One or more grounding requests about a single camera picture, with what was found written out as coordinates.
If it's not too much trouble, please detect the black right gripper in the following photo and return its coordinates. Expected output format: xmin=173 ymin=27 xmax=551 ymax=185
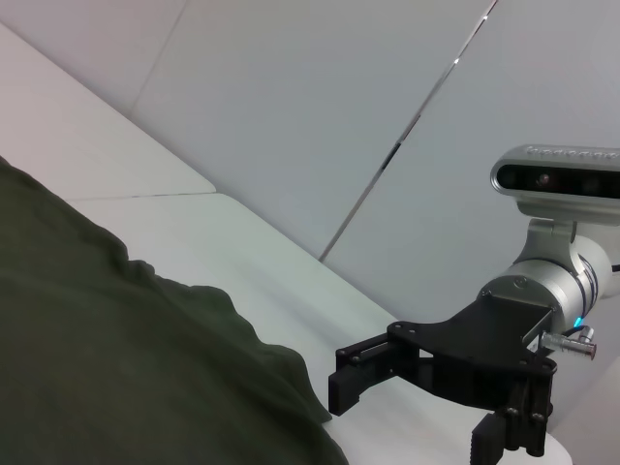
xmin=327 ymin=294 xmax=559 ymax=465

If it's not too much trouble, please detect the dark green shirt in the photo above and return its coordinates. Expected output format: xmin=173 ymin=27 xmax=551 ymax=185
xmin=0 ymin=154 xmax=351 ymax=465

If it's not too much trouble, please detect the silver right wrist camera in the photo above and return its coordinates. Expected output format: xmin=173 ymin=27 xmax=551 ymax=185
xmin=488 ymin=143 xmax=620 ymax=215

